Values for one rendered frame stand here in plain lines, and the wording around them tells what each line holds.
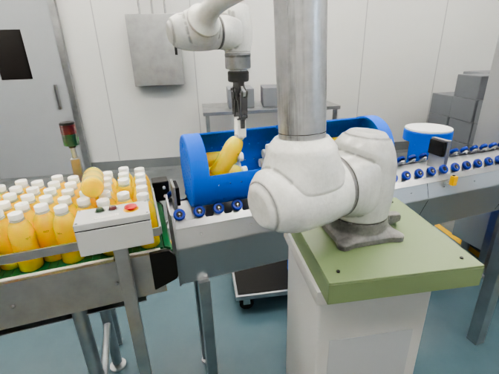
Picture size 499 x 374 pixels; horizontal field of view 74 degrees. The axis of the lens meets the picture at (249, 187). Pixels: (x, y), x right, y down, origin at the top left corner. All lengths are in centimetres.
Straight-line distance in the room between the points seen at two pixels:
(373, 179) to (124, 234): 68
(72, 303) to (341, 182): 95
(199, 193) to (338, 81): 405
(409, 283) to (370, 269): 9
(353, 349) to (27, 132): 477
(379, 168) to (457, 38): 517
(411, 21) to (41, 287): 518
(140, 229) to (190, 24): 61
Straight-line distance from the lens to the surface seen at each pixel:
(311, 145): 66
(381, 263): 84
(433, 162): 198
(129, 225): 100
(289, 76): 66
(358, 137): 81
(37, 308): 130
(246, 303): 220
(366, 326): 96
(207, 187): 120
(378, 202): 85
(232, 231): 131
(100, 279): 122
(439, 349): 224
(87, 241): 102
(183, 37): 109
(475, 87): 472
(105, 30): 478
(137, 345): 130
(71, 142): 162
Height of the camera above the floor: 152
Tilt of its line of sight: 22 degrees down
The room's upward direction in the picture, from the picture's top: 2 degrees counter-clockwise
